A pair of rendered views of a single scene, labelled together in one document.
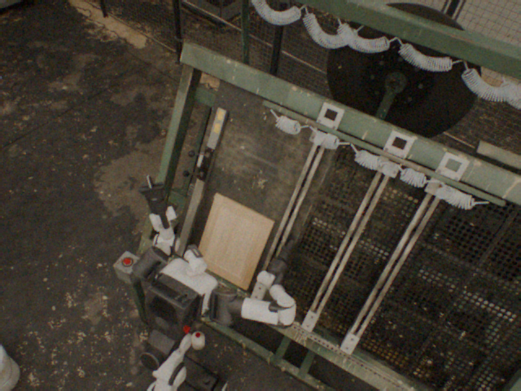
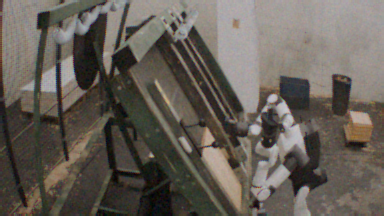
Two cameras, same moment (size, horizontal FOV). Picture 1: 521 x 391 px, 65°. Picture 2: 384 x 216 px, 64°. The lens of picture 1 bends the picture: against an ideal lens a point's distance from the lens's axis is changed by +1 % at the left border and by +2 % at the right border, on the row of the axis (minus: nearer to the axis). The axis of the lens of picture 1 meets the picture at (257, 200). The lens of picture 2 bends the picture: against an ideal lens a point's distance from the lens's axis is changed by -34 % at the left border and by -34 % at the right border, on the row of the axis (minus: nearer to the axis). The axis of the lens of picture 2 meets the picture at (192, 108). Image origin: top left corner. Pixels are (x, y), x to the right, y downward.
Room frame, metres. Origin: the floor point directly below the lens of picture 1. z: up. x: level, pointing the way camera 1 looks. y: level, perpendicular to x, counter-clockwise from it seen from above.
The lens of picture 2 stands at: (2.09, 2.19, 2.32)
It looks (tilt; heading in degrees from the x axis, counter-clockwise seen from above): 20 degrees down; 252
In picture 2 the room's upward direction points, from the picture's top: 1 degrees clockwise
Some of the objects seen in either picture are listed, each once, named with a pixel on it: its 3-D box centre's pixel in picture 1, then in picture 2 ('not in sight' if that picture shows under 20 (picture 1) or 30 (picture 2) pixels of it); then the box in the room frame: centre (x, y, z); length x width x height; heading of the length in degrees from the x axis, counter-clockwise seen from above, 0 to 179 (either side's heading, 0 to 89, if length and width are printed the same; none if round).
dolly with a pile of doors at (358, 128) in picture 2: not in sight; (357, 128); (-1.86, -1.66, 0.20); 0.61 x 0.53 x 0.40; 59
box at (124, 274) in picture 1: (129, 269); not in sight; (1.10, 0.71, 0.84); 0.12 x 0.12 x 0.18; 68
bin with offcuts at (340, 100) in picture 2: not in sight; (341, 94); (-2.36, -2.87, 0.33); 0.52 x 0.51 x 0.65; 59
